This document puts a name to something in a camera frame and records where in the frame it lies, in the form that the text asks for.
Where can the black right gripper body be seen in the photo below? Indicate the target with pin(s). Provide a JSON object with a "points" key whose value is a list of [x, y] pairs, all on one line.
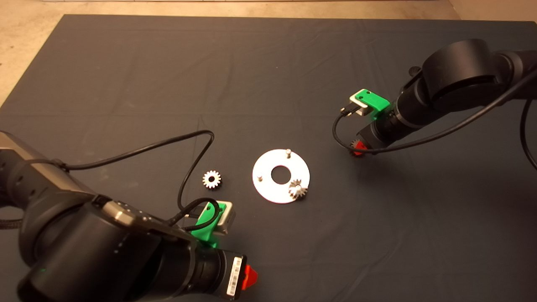
{"points": [[384, 130]]}

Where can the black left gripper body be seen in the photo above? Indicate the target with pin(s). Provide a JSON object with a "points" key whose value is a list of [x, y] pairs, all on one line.
{"points": [[214, 277]]}

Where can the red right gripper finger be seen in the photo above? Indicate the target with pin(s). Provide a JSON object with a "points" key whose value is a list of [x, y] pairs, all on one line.
{"points": [[359, 151]]}

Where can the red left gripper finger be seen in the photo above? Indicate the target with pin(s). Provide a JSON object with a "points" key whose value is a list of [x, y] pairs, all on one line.
{"points": [[250, 277]]}

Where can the small steel planetary gear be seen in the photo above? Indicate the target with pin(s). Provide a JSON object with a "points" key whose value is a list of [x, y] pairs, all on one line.
{"points": [[353, 143], [211, 175], [298, 192]]}

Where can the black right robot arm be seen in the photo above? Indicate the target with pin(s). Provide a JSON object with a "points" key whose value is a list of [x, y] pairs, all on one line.
{"points": [[457, 71]]}

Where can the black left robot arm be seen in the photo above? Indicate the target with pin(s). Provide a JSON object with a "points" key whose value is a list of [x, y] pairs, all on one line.
{"points": [[84, 256]]}

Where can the round metal carrier plate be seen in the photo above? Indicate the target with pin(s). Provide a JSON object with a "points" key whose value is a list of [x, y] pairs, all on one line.
{"points": [[268, 191]]}

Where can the dark grey table cloth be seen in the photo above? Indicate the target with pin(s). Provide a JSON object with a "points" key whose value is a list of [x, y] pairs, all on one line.
{"points": [[268, 84]]}

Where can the green right camera mount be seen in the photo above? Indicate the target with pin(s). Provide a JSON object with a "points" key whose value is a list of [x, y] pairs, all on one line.
{"points": [[373, 102]]}

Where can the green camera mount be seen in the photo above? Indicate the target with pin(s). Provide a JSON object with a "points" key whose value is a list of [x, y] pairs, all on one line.
{"points": [[373, 102], [205, 228]]}

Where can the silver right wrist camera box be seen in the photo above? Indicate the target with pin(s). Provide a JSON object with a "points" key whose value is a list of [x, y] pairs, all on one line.
{"points": [[356, 107]]}

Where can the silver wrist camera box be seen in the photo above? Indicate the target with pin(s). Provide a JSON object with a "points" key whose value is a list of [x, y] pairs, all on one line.
{"points": [[228, 219], [356, 107]]}

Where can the green left camera mount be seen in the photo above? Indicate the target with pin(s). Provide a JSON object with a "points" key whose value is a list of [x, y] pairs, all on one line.
{"points": [[205, 228]]}

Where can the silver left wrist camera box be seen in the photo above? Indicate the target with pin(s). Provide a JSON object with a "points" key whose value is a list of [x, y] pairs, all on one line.
{"points": [[228, 219]]}

